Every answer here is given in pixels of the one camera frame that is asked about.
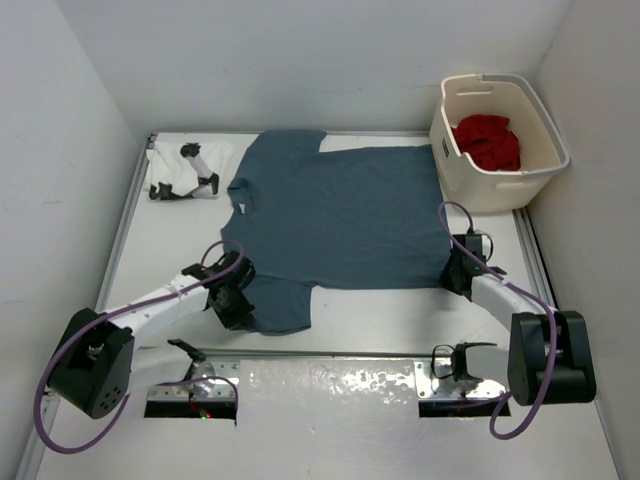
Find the teal blue t shirt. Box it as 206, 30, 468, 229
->
221, 131, 450, 335

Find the white printed t shirt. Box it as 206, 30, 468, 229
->
143, 141, 234, 201

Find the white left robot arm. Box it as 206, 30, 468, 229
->
45, 251, 255, 419

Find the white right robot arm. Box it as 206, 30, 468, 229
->
439, 231, 597, 406

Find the cream plastic laundry basket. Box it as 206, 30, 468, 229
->
429, 74, 570, 213

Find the red t shirt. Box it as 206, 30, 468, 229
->
452, 114, 521, 171

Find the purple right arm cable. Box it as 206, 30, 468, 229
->
437, 200, 560, 441

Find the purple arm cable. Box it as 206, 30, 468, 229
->
437, 200, 560, 441
33, 239, 246, 455

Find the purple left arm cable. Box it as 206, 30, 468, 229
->
33, 239, 246, 455

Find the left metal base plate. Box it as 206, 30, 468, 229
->
147, 357, 240, 402

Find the metal base plate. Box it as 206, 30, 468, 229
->
147, 357, 240, 402
414, 357, 506, 402

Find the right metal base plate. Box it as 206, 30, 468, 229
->
414, 357, 506, 402

